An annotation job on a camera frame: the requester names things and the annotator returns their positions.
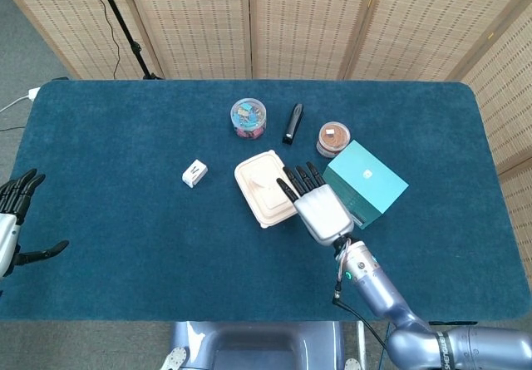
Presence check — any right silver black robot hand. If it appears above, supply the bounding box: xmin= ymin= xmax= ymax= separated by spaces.
xmin=276 ymin=161 xmax=355 ymax=248

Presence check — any cream plastic food container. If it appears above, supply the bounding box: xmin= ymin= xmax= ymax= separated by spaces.
xmin=234 ymin=149 xmax=301 ymax=230

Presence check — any black tripod stand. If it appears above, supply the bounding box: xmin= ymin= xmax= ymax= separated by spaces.
xmin=91 ymin=0 xmax=165 ymax=81

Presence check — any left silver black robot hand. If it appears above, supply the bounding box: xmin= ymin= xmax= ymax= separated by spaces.
xmin=0 ymin=168 xmax=70 ymax=279

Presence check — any small white cardboard box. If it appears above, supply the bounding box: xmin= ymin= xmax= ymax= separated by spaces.
xmin=181 ymin=160 xmax=209 ymax=189

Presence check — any clear jar of rubber bands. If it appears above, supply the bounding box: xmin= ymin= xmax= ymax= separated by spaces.
xmin=315 ymin=121 xmax=351 ymax=159

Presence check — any blue-grey robot torso base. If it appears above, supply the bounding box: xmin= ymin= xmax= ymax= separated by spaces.
xmin=160 ymin=321 xmax=367 ymax=370

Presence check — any thin black hanging cable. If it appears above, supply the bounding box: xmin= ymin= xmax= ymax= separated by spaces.
xmin=85 ymin=0 xmax=122 ymax=80

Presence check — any teal cardboard product box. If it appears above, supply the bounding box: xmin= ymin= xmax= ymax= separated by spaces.
xmin=322 ymin=139 xmax=410 ymax=230

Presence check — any white plug with cable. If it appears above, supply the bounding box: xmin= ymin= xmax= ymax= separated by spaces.
xmin=0 ymin=86 xmax=42 ymax=113

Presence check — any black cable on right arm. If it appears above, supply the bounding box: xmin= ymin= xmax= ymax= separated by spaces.
xmin=331 ymin=278 xmax=390 ymax=349

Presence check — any blue carpet table cover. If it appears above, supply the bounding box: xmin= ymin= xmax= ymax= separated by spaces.
xmin=0 ymin=79 xmax=532 ymax=323

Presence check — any clear jar of binder clips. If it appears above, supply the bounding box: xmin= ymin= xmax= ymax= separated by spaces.
xmin=229 ymin=98 xmax=268 ymax=141

